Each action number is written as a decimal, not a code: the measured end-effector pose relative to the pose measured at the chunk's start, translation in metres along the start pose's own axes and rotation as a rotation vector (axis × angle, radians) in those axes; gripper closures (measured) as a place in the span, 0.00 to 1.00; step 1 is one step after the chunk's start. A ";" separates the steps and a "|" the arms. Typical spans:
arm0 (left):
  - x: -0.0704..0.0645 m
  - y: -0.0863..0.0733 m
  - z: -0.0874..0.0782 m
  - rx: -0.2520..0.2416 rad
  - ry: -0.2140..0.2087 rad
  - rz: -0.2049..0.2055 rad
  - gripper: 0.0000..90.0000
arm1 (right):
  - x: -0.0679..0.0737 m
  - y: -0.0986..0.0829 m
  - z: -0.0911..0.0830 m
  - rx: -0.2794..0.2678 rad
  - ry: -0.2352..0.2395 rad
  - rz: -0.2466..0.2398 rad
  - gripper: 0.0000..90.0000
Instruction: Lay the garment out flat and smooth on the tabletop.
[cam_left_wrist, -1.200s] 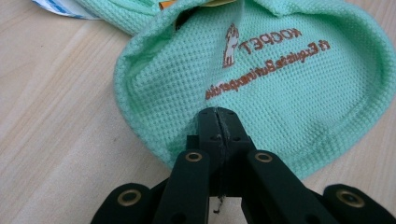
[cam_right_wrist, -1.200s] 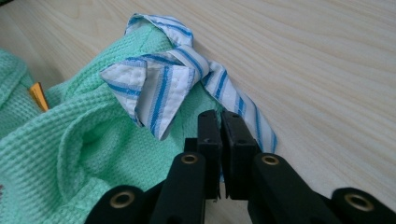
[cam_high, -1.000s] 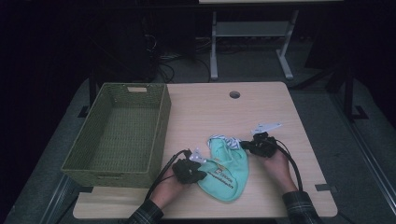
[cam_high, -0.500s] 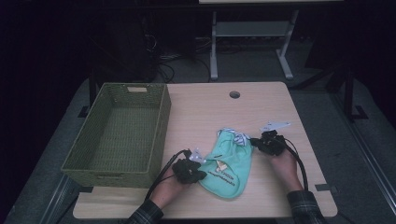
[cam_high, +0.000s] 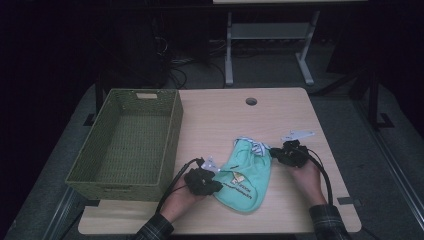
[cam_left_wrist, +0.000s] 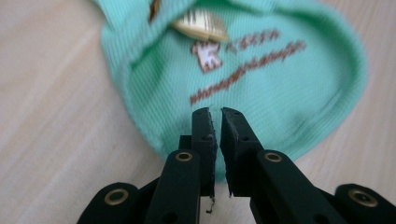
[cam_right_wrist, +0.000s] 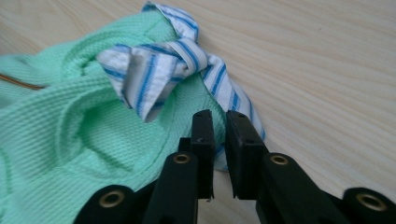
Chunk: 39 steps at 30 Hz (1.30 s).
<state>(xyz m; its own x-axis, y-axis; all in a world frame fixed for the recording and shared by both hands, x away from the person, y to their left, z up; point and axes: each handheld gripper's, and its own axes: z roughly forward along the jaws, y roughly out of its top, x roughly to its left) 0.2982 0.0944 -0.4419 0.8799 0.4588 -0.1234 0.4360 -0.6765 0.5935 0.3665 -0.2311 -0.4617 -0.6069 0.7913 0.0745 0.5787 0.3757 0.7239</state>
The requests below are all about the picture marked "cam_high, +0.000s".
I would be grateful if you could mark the mint green baby garment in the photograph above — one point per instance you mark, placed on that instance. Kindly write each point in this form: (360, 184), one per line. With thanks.
(245, 180)

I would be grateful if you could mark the person's right hand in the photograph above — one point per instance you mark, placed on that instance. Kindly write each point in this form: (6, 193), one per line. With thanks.
(311, 183)

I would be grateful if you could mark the black metal stand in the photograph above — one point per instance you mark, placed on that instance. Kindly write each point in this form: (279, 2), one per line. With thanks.
(98, 100)
(374, 100)

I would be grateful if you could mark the aluminium rail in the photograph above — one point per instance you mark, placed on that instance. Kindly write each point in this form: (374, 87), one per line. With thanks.
(61, 213)
(393, 166)

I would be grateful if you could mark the white metal desk frame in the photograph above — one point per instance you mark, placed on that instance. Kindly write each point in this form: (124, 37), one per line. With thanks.
(268, 30)

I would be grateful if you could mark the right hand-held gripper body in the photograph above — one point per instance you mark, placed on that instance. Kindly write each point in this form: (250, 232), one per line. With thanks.
(295, 155)

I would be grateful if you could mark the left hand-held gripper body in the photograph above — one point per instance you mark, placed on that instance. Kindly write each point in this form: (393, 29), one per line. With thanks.
(198, 181)

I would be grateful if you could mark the grey tape strip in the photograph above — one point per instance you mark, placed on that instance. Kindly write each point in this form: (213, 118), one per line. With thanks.
(348, 201)

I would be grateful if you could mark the person's left hand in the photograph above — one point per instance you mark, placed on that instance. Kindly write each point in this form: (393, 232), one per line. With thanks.
(178, 203)

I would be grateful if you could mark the green woven basket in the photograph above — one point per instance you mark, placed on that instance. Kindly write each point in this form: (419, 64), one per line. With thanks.
(133, 143)

